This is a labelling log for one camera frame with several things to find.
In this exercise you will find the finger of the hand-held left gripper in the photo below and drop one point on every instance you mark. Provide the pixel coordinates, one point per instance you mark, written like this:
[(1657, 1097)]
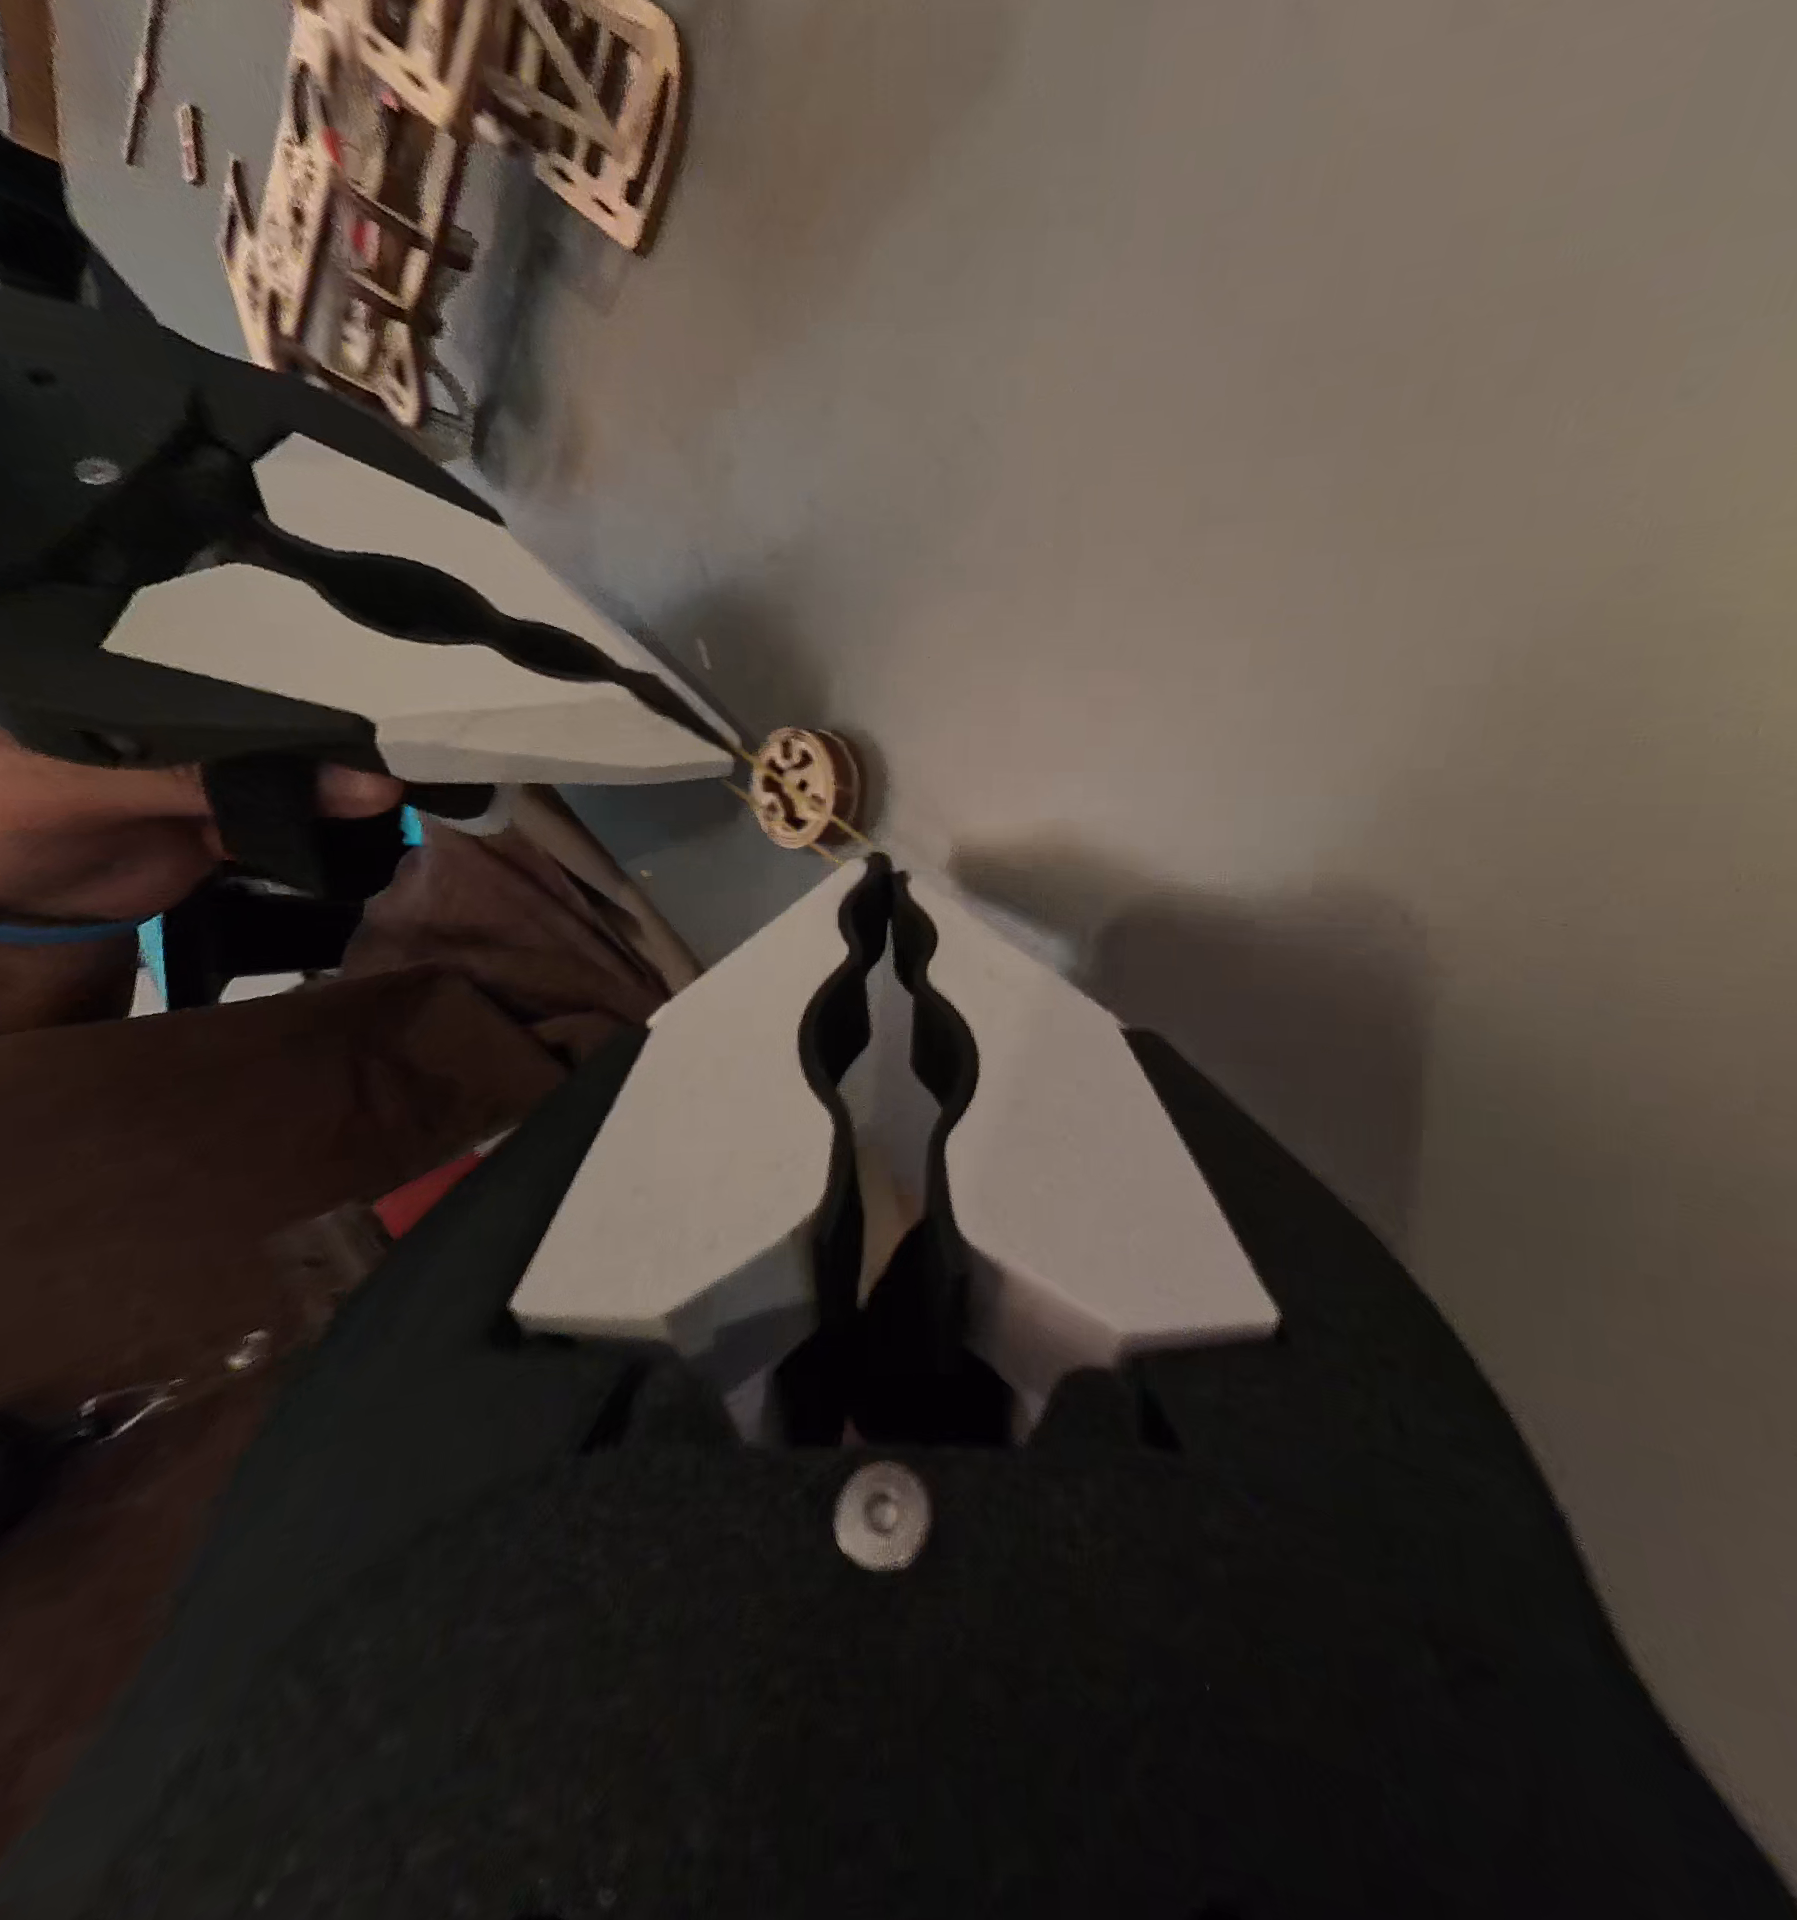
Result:
[(433, 518), (313, 660)]

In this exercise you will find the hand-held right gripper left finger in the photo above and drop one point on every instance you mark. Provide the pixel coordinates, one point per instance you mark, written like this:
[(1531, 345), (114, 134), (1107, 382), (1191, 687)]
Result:
[(673, 1186)]

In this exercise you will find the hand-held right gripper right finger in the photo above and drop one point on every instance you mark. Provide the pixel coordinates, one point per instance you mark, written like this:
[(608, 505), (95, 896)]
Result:
[(1093, 1186)]

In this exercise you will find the yellow thread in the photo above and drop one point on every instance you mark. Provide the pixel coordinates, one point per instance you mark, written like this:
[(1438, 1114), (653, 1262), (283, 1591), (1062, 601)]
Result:
[(836, 857)]

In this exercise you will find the small wooden spool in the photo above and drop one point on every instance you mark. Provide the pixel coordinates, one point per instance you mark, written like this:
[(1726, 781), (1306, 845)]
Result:
[(796, 789)]

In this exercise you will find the person's left forearm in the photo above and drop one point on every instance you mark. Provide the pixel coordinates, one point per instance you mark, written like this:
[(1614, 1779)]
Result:
[(27, 990)]

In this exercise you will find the grey desk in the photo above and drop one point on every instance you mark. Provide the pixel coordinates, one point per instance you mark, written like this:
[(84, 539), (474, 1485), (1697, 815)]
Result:
[(1289, 450)]

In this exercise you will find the person's left hand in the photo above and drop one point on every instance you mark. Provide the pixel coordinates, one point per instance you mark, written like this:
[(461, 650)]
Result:
[(73, 825)]

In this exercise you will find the red plastic piece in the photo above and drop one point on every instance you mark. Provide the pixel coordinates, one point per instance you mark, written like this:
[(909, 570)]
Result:
[(441, 1193)]

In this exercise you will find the wooden model chassis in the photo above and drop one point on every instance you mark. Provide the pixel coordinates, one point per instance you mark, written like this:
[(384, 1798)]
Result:
[(330, 256)]

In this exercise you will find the short wooden strip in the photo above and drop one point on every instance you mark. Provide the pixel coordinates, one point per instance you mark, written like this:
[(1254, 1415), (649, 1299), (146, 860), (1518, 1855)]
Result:
[(191, 146)]

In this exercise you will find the thin wooden strip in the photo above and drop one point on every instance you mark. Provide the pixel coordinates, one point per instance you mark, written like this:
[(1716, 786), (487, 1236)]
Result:
[(143, 84)]

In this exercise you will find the blue wristband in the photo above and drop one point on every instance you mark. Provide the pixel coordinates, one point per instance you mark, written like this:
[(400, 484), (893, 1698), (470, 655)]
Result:
[(27, 930)]

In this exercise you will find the metal carabiner clip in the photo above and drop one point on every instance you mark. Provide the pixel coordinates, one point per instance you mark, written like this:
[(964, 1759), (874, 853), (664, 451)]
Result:
[(163, 1396)]

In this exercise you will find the wooden post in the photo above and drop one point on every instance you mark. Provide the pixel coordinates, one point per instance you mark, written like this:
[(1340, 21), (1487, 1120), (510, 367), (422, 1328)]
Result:
[(27, 75)]

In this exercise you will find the wooden lattice frame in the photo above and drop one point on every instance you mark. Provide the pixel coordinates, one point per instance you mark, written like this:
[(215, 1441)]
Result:
[(568, 104)]

